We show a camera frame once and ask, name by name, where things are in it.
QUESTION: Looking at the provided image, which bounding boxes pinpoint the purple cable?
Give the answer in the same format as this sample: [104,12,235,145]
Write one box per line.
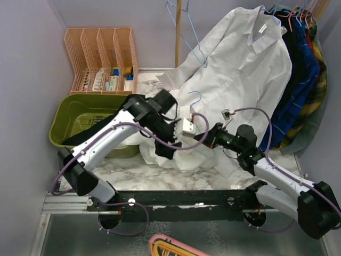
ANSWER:
[51,113,210,237]
[231,107,341,233]

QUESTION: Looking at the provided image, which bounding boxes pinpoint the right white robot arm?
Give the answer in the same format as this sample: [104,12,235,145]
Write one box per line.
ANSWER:
[194,123,340,239]

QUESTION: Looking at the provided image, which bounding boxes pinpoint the black garment in basket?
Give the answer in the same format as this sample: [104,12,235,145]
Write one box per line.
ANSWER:
[62,115,115,146]

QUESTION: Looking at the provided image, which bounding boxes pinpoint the black hanging garment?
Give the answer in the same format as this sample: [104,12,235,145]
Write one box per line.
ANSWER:
[274,11,306,115]

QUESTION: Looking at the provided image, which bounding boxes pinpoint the white shirt being hung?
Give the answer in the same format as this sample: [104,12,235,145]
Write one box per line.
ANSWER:
[127,92,218,173]

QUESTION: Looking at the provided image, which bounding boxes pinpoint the hanging white shirt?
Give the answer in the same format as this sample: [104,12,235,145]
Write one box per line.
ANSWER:
[156,5,293,179]

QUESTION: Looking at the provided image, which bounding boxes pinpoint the light blue wire hanger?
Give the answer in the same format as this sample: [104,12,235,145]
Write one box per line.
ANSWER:
[181,90,216,160]

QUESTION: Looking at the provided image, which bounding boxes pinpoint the green plastic basket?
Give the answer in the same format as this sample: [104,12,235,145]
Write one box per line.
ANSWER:
[49,94,127,149]

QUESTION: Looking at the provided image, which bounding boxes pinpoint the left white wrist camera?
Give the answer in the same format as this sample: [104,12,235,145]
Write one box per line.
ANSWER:
[173,118,196,139]

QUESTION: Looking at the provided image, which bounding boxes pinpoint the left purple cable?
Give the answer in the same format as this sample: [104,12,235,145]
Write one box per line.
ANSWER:
[51,113,210,237]

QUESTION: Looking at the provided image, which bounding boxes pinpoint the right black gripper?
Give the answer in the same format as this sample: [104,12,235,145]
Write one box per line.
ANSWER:
[194,122,245,154]

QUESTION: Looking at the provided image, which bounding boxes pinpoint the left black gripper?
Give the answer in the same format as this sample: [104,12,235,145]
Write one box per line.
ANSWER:
[147,114,182,159]

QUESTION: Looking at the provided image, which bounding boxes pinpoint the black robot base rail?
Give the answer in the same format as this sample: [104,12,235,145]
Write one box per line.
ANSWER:
[87,186,261,222]

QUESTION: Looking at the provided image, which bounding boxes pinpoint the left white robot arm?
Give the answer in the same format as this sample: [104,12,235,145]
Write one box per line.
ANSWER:
[58,89,181,211]

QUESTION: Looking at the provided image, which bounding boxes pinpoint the blue hanger holding shirt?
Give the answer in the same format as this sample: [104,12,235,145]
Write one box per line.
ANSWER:
[261,0,282,26]

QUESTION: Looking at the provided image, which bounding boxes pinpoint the pink plastic hanger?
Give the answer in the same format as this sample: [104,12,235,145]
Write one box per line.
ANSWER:
[149,234,208,255]

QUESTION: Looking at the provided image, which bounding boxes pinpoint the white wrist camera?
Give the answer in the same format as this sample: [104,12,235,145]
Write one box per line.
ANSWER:
[221,109,236,129]
[173,118,196,139]

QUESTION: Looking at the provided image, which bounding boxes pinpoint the small items in organizer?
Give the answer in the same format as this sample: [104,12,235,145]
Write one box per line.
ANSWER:
[83,67,134,91]

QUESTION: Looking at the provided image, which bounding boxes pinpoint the yellow plaid hanging shirt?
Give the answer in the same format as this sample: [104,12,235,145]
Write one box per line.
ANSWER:
[276,21,327,155]

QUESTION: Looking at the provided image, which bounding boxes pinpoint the orange hangers on rack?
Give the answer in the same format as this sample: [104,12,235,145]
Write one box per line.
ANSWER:
[278,0,330,32]

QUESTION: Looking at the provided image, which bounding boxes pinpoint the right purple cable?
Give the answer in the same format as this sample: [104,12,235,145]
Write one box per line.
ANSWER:
[231,107,341,233]

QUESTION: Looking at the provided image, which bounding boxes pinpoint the wooden pole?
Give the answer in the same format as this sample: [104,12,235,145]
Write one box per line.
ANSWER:
[175,0,182,68]

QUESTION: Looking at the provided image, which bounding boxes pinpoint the blue plaid hanging shirt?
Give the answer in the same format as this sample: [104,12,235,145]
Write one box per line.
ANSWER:
[270,18,320,149]

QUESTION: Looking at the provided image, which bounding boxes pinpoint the orange file organizer rack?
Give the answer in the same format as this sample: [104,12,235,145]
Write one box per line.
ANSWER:
[64,28,139,95]

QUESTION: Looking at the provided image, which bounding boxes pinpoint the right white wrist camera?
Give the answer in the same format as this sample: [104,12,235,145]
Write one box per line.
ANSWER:
[221,109,236,129]

